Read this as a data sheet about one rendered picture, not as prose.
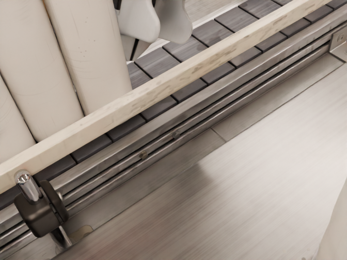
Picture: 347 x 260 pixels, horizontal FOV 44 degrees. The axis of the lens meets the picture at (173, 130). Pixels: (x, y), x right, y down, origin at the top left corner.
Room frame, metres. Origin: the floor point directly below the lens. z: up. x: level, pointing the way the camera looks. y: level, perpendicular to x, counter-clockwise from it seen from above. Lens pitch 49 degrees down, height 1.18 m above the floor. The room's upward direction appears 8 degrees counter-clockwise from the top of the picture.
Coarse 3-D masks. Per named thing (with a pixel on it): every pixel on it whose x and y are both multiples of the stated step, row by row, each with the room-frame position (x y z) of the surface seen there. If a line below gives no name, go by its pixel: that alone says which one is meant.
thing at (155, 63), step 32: (256, 0) 0.46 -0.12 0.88; (288, 0) 0.45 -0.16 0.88; (192, 32) 0.41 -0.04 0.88; (224, 32) 0.40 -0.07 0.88; (288, 32) 0.38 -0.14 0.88; (128, 64) 0.36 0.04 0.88; (160, 64) 0.36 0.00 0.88; (224, 64) 0.34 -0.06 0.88; (128, 128) 0.27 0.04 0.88; (64, 160) 0.24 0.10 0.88
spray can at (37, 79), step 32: (0, 0) 0.26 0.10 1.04; (32, 0) 0.27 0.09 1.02; (0, 32) 0.26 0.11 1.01; (32, 32) 0.26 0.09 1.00; (0, 64) 0.26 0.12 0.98; (32, 64) 0.26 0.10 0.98; (64, 64) 0.28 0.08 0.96; (32, 96) 0.26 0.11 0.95; (64, 96) 0.27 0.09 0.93; (32, 128) 0.26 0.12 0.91
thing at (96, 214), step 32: (192, 0) 0.55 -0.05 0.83; (224, 0) 0.54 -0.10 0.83; (320, 64) 0.38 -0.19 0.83; (288, 96) 0.33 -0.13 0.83; (224, 128) 0.30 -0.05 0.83; (160, 160) 0.27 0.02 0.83; (192, 160) 0.26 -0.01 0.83; (128, 192) 0.23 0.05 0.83; (64, 224) 0.21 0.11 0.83; (96, 224) 0.20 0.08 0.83; (32, 256) 0.18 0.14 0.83
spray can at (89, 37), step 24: (48, 0) 0.28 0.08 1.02; (72, 0) 0.28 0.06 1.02; (96, 0) 0.28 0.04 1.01; (72, 24) 0.28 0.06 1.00; (96, 24) 0.28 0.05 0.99; (72, 48) 0.28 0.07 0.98; (96, 48) 0.28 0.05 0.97; (120, 48) 0.29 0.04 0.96; (72, 72) 0.28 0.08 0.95; (96, 72) 0.28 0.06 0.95; (120, 72) 0.29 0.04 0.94; (96, 96) 0.28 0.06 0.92; (120, 96) 0.28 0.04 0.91
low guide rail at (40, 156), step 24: (312, 0) 0.39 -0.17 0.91; (264, 24) 0.36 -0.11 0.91; (288, 24) 0.37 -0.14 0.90; (216, 48) 0.33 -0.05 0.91; (240, 48) 0.34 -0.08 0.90; (168, 72) 0.30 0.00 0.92; (192, 72) 0.31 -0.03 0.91; (144, 96) 0.28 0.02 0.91; (96, 120) 0.25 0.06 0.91; (120, 120) 0.26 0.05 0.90; (48, 144) 0.23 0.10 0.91; (72, 144) 0.24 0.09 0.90; (0, 168) 0.22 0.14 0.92; (24, 168) 0.22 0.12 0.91; (0, 192) 0.20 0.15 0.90
